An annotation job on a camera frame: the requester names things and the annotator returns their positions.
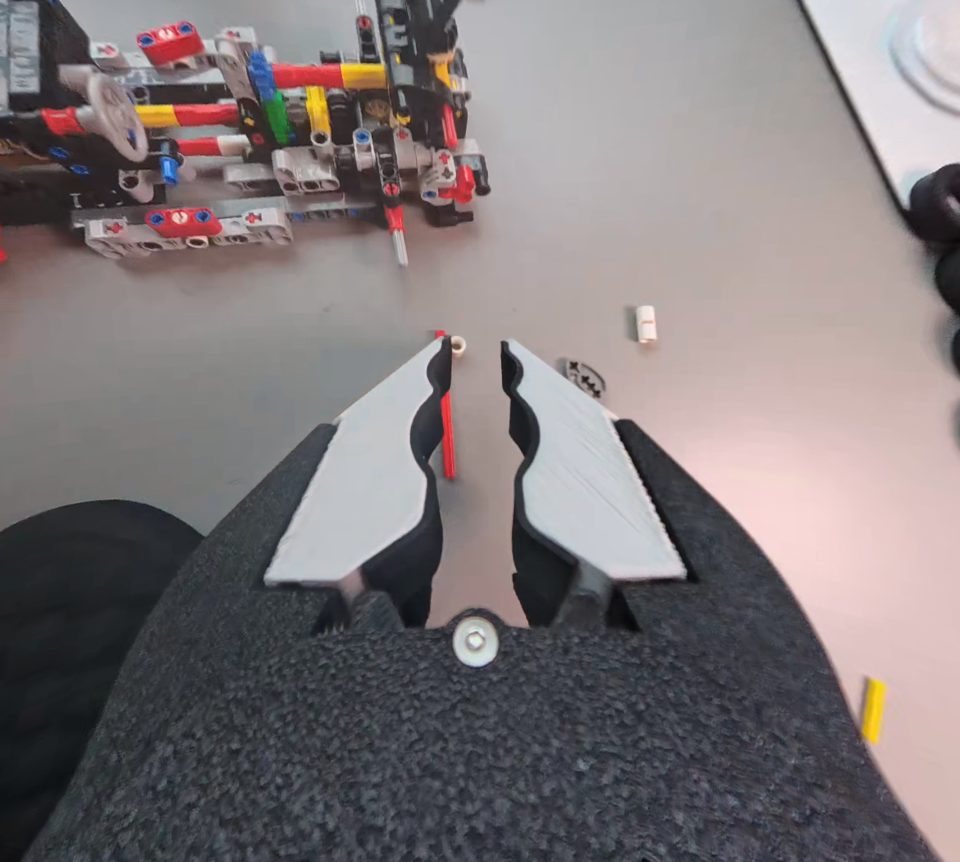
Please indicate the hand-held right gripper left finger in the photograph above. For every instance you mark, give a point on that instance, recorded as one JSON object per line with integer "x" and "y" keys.
{"x": 352, "y": 494}

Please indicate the red toy axle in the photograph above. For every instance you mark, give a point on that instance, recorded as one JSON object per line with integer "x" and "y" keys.
{"x": 448, "y": 442}

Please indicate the white toy tube piece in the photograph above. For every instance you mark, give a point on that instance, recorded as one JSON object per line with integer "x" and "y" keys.
{"x": 646, "y": 324}

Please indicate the white tray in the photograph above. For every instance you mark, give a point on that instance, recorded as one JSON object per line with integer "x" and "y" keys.
{"x": 840, "y": 14}

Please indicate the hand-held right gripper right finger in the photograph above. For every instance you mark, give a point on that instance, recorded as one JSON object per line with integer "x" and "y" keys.
{"x": 600, "y": 494}

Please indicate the grey oval toy cam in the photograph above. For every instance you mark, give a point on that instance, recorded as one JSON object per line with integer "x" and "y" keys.
{"x": 585, "y": 374}

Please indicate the grey desk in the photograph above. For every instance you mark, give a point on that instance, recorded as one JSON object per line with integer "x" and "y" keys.
{"x": 712, "y": 502}

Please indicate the yellow toy axle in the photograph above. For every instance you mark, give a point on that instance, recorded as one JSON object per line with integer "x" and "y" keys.
{"x": 874, "y": 710}

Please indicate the small white toy bushing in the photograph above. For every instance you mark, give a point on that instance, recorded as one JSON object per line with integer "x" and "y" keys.
{"x": 459, "y": 346}

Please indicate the toy brick car chassis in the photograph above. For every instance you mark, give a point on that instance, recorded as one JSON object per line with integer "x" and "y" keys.
{"x": 315, "y": 164}

